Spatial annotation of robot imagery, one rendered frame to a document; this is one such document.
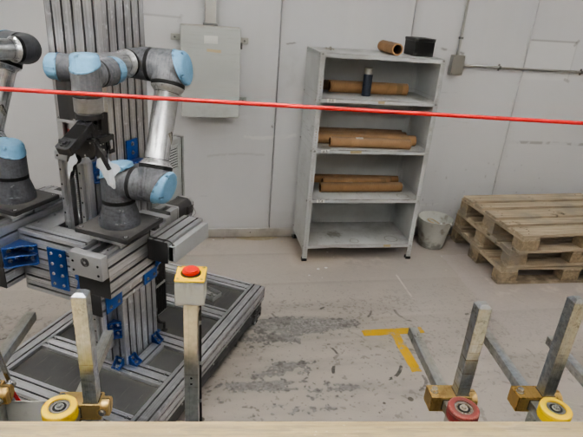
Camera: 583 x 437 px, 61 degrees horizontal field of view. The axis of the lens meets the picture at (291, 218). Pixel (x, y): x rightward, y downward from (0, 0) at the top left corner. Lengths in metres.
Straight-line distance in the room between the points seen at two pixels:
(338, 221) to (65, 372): 2.56
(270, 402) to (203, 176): 1.99
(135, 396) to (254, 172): 2.17
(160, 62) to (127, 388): 1.41
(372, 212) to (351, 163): 0.50
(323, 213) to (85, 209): 2.52
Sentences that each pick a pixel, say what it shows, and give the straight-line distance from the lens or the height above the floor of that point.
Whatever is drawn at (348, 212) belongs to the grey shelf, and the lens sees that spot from 4.28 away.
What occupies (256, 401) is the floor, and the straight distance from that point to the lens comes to 2.64.
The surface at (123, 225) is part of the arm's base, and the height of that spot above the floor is 1.06.
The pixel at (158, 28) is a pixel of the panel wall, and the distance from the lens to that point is 3.78.
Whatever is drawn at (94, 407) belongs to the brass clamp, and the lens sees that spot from 1.47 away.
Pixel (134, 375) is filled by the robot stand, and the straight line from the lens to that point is 2.46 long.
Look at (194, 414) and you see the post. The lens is 1.46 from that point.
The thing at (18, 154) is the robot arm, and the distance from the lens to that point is 2.16.
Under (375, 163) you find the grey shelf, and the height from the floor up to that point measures 0.67.
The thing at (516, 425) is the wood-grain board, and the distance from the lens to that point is 1.45.
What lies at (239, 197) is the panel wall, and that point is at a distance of 4.06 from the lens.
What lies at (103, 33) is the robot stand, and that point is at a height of 1.68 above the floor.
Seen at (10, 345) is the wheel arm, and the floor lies 0.86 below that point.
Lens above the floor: 1.82
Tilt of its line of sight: 23 degrees down
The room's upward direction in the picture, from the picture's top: 4 degrees clockwise
